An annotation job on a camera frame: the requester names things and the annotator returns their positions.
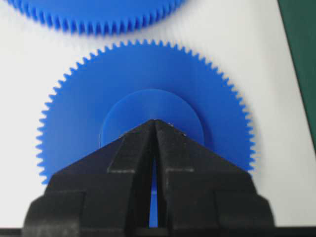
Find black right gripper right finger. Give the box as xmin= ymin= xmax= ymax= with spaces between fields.
xmin=155 ymin=120 xmax=275 ymax=237

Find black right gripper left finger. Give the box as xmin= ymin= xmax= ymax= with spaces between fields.
xmin=22 ymin=120 xmax=155 ymax=237

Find blue gear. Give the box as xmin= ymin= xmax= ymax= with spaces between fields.
xmin=39 ymin=43 xmax=253 ymax=228

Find blue gear near left arm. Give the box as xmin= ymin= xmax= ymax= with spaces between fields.
xmin=7 ymin=0 xmax=183 ymax=36

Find white rectangular board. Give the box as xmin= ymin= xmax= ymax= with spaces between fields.
xmin=0 ymin=0 xmax=316 ymax=228

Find green table cloth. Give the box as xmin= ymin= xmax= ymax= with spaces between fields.
xmin=278 ymin=0 xmax=316 ymax=119

